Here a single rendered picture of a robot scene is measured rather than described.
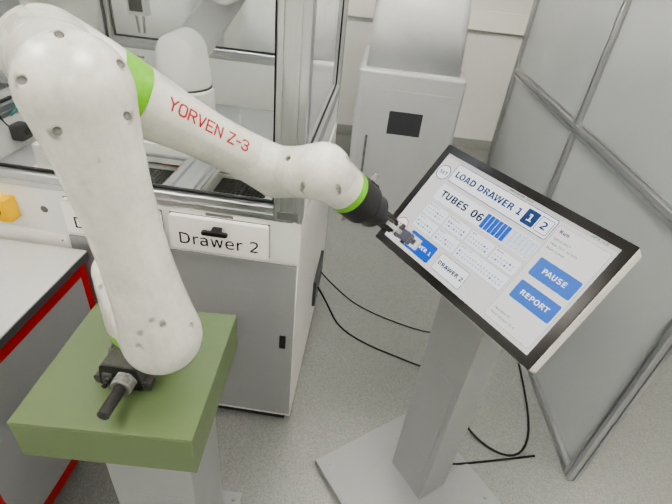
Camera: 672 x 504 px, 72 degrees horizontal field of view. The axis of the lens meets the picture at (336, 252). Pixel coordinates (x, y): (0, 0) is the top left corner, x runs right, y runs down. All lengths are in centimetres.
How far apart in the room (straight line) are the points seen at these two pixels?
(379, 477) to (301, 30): 146
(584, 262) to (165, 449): 87
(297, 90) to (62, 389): 80
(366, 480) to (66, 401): 113
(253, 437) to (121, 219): 142
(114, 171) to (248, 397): 138
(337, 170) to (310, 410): 135
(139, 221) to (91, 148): 12
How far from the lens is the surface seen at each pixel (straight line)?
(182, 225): 138
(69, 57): 57
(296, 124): 117
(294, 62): 113
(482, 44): 454
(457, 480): 191
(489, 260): 108
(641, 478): 232
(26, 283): 152
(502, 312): 103
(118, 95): 57
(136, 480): 131
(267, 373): 173
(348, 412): 202
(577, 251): 104
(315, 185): 82
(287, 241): 133
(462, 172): 120
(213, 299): 154
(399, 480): 185
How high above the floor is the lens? 163
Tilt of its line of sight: 35 degrees down
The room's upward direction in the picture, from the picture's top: 7 degrees clockwise
